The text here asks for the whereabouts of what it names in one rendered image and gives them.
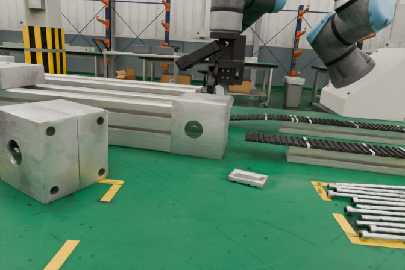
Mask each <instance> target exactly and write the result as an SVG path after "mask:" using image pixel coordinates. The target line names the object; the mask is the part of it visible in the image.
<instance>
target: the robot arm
mask: <svg viewBox="0 0 405 270"><path fill-rule="evenodd" d="M334 1H335V4H334V11H335V12H336V14H334V12H332V11H331V12H329V13H328V14H327V15H326V16H325V17H323V18H322V19H321V20H320V21H319V22H318V23H317V24H316V25H315V26H314V27H313V28H312V29H311V30H309V31H308V32H307V34H306V39H307V41H308V42H309V44H310V46H311V47H312V48H313V50H314V51H315V52H316V54H317V55H318V57H319V58H320V59H321V61H322V62H323V63H324V65H325V66H326V68H327V70H328V74H329V77H330V81H331V83H332V85H333V86H334V88H336V89H339V88H343V87H346V86H349V85H350V84H353V83H355V82H356V81H358V80H360V79H361V78H363V77H364V76H365V75H367V74H368V73H370V72H371V71H372V70H373V69H374V67H375V66H376V62H375V61H374V60H373V58H372V57H370V56H369V55H368V54H366V53H364V52H363V51H362V50H360V49H359V48H358V47H357V46H356V44H355V43H357V42H359V41H360V40H362V39H364V38H366V37H368V36H370V35H372V34H374V33H377V32H379V31H380V30H382V29H383V28H385V27H387V26H388V25H390V24H391V22H392V21H393V19H394V5H393V2H392V0H334ZM286 2H287V0H211V7H210V23H209V30H210V31H212V32H210V38H212V39H219V41H217V40H215V41H213V42H211V43H209V44H207V45H206V46H203V47H202V48H200V49H197V50H196V51H194V52H192V53H190V54H188V55H183V56H182V57H180V58H179V59H178V60H177V61H176V62H175V64H176V65H177V68H178V70H179V71H187V70H189V69H191V68H192V67H193V66H194V65H195V64H197V63H199V62H201V61H203V60H205V59H207V58H209V64H208V71H207V93H208V94H215V95H228V96H231V95H229V94H228V93H227V87H226V85H231V86H233V85H235V84H236V85H242V82H243V73H244V66H245V48H246V38H247V36H246V35H241V34H242V33H243V32H244V31H245V30H246V29H247V28H248V27H250V26H251V25H252V24H253V23H254V22H255V21H257V20H258V19H259V18H260V17H262V16H263V15H264V14H265V13H269V14H271V13H278V12H279V11H281V10H282V9H283V8H284V6H285V5H286ZM226 42H228V46H226V44H227V43H226ZM233 103H234V97H233V96H231V106H230V108H232V104H233Z"/></svg>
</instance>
